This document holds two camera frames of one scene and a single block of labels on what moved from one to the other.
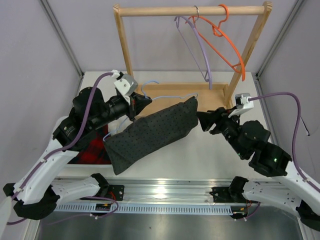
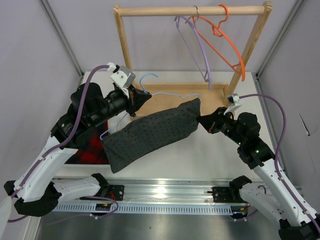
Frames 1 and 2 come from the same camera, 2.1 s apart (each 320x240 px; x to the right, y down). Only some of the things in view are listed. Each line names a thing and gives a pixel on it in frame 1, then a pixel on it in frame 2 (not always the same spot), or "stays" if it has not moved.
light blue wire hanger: [103, 139] → [152, 94]
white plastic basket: [71, 170] stays
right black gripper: [207, 118] stays
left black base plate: [116, 192] stays
